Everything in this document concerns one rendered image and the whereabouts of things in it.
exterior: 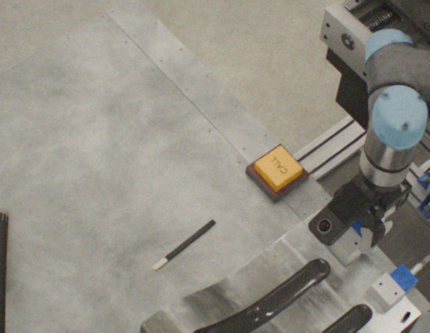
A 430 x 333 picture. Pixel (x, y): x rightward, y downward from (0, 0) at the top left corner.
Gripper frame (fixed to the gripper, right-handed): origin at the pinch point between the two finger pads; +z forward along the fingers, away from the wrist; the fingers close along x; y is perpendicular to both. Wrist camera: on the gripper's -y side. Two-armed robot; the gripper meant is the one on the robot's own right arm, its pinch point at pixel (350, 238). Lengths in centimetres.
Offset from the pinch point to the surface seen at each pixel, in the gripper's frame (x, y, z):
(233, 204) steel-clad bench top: 21.1, -5.6, 12.5
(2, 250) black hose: 36, -45, 8
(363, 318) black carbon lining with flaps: -11.5, -6.0, 4.0
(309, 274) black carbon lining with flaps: 0.4, -7.5, 4.4
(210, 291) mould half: 7.4, -22.3, 2.6
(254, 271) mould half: 6.4, -14.2, 4.1
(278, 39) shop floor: 87, 73, 93
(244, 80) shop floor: 81, 55, 93
